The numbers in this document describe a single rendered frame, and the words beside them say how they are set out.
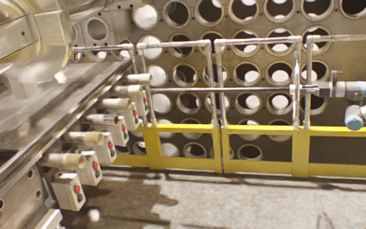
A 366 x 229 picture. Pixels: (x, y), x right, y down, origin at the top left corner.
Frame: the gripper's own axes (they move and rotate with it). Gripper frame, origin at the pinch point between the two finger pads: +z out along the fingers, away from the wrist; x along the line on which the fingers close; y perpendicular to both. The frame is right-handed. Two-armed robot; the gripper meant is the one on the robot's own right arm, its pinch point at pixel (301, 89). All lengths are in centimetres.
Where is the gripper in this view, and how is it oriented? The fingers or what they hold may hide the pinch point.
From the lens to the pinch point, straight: 183.5
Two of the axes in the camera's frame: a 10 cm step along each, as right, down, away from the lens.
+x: 2.6, -3.0, 9.2
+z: -9.6, -0.1, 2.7
